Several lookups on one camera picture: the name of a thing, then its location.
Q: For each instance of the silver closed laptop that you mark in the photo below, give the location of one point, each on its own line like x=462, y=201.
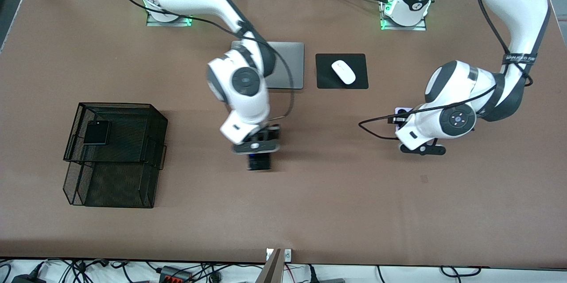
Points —
x=292, y=66

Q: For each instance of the white computer mouse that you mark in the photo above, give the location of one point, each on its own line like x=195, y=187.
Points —
x=343, y=71

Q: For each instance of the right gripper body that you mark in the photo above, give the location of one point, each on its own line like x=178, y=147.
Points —
x=271, y=133

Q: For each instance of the black slab smartphone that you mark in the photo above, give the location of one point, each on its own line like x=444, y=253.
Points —
x=261, y=164

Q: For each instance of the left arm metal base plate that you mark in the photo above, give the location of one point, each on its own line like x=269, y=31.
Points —
x=403, y=28

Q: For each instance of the white metal bracket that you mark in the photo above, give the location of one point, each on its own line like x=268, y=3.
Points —
x=288, y=255

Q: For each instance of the black mesh stacked tray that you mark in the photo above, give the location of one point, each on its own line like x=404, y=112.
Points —
x=128, y=176

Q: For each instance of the black orange power adapter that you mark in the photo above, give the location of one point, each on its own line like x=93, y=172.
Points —
x=175, y=276

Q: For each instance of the lilac flip phone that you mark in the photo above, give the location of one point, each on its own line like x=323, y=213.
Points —
x=401, y=110

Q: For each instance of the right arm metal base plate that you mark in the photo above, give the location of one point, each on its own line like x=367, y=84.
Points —
x=177, y=23

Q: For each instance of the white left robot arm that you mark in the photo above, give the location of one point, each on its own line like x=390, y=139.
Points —
x=518, y=4

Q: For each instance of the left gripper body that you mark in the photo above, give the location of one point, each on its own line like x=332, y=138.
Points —
x=397, y=120

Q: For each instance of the grey metal post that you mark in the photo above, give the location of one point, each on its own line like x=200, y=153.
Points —
x=271, y=272

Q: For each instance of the black mouse pad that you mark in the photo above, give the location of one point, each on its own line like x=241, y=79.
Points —
x=325, y=79

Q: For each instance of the black plastic box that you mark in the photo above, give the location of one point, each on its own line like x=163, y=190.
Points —
x=26, y=279

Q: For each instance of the black flip phone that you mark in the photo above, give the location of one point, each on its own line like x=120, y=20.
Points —
x=97, y=134

